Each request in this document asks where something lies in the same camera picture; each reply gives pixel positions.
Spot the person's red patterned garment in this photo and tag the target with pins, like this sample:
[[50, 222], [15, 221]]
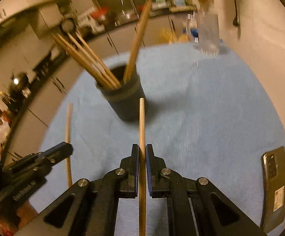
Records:
[[2, 127]]

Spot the slim wooden chopstick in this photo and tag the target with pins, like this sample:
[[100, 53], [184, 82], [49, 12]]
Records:
[[135, 41], [142, 123], [139, 41], [68, 127]]

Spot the person's left hand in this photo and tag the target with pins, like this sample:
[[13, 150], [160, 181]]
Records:
[[28, 211]]

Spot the clear plastic jug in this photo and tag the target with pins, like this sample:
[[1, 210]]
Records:
[[207, 32]]

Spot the red lidded pot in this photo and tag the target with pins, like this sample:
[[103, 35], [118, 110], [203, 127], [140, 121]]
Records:
[[99, 14]]

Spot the dark grey utensil holder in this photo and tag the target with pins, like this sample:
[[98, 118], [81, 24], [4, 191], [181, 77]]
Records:
[[127, 103]]

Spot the blue table cloth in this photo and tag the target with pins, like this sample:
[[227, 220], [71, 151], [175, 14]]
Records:
[[206, 115]]

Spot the dark cooking pot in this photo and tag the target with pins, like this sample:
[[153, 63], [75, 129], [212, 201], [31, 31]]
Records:
[[19, 80]]

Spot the group of wooden chopsticks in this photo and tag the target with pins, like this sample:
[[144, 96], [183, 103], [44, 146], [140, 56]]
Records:
[[93, 66]]

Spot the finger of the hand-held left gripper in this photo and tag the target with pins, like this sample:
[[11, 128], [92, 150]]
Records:
[[58, 150]]

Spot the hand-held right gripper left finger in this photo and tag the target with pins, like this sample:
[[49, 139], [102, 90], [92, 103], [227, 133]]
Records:
[[135, 167]]

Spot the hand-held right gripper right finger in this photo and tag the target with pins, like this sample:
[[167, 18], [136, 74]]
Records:
[[149, 167]]

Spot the black smartphone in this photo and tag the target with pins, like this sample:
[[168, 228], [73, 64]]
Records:
[[275, 189]]

